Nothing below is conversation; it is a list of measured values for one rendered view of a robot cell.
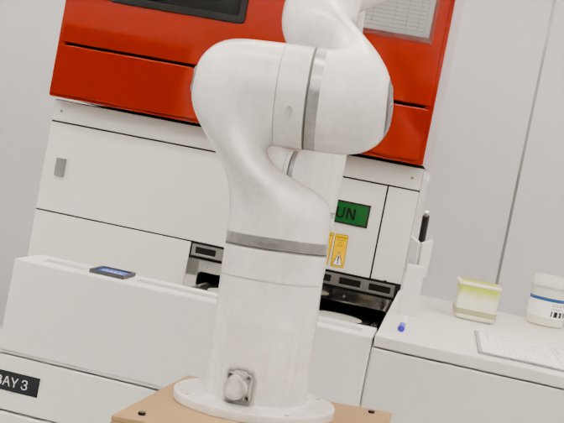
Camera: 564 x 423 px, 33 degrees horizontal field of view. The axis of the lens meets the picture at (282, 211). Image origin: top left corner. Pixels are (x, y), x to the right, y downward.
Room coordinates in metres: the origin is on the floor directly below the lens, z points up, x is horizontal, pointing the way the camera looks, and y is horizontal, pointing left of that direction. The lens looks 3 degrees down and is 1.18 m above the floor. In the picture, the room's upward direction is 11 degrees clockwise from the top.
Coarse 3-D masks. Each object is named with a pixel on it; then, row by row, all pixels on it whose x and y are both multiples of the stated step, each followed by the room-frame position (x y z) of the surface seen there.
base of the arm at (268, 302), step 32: (224, 256) 1.09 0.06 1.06; (256, 256) 1.05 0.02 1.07; (288, 256) 1.05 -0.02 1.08; (320, 256) 1.08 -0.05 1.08; (224, 288) 1.07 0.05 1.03; (256, 288) 1.05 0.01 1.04; (288, 288) 1.05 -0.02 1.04; (320, 288) 1.08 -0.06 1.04; (224, 320) 1.06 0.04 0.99; (256, 320) 1.04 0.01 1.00; (288, 320) 1.05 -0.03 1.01; (224, 352) 1.06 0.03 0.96; (256, 352) 1.04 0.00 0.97; (288, 352) 1.05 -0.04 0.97; (192, 384) 1.11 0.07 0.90; (224, 384) 1.03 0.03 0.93; (256, 384) 1.04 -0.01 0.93; (288, 384) 1.05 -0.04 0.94; (224, 416) 1.01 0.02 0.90; (256, 416) 1.00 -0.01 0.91; (288, 416) 1.02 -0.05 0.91; (320, 416) 1.04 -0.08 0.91
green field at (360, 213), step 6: (342, 204) 1.96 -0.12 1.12; (348, 204) 1.96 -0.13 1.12; (342, 210) 1.96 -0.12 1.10; (348, 210) 1.96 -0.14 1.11; (354, 210) 1.96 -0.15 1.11; (360, 210) 1.96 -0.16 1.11; (366, 210) 1.96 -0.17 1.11; (336, 216) 1.97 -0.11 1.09; (342, 216) 1.96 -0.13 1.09; (348, 216) 1.96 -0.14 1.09; (354, 216) 1.96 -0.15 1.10; (360, 216) 1.96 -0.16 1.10; (366, 216) 1.96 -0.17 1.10; (348, 222) 1.96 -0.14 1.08; (354, 222) 1.96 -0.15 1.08; (360, 222) 1.96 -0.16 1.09
